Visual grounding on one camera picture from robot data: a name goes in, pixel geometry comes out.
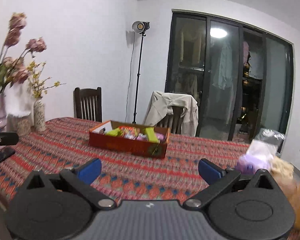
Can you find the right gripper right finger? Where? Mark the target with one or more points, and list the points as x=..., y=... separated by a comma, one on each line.
x=242, y=206

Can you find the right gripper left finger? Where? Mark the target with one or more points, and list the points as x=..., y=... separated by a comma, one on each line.
x=57, y=206

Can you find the green snack bar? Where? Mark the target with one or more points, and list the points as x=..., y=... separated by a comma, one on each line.
x=117, y=132
x=149, y=131

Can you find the red snack packet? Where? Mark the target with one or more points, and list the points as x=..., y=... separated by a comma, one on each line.
x=129, y=132

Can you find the pink snack packet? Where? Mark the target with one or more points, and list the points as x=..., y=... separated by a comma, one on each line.
x=143, y=137

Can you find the black phone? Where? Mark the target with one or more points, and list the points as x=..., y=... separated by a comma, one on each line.
x=6, y=153

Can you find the clear jar with lid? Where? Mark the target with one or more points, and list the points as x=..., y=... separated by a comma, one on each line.
x=19, y=124

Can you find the bag of peanuts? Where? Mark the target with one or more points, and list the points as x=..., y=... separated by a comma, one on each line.
x=282, y=172

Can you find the patterned ceramic vase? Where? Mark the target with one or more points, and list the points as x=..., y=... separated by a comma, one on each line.
x=39, y=115

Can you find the purple tissue pack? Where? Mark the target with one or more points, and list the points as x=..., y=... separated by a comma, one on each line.
x=259, y=155

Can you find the pink dried flowers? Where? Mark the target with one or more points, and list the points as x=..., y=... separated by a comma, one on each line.
x=13, y=69

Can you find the yellow flower branches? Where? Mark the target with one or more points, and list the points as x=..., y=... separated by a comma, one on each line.
x=37, y=85

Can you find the colourful patterned tablecloth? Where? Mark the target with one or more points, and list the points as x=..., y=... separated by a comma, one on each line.
x=149, y=193

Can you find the clear plastic bag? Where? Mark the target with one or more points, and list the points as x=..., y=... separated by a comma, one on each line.
x=272, y=137

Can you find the dark wooden chair left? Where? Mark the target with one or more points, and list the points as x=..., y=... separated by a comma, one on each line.
x=88, y=104

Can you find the chair with beige jacket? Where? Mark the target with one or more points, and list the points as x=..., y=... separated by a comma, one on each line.
x=172, y=121

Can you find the orange cardboard snack box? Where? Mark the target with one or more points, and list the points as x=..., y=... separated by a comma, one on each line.
x=98, y=139

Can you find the black framed glass door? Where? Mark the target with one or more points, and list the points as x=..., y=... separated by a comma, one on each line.
x=240, y=76

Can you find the beige jacket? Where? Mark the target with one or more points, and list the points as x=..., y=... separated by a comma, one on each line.
x=161, y=104

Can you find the light stand with lamp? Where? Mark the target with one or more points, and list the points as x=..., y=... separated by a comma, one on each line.
x=139, y=28

